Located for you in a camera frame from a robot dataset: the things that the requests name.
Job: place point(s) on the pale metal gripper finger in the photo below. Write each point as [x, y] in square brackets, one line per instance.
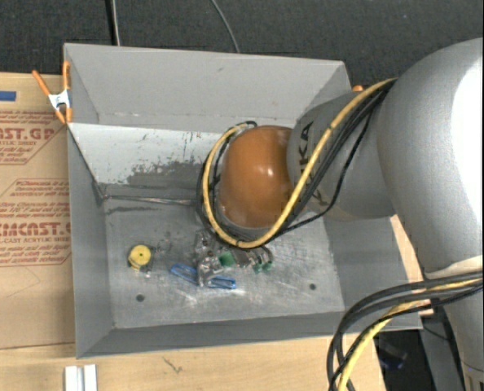
[202, 274]
[214, 268]

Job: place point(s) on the blue framed glasses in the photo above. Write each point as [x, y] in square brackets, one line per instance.
[183, 271]

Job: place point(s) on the grey metal bin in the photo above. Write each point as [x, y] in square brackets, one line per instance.
[266, 300]

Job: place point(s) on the yellow round disc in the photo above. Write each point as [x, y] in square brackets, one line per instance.
[139, 256]

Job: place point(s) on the brown cardboard board, red print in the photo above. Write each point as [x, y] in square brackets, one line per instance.
[26, 283]

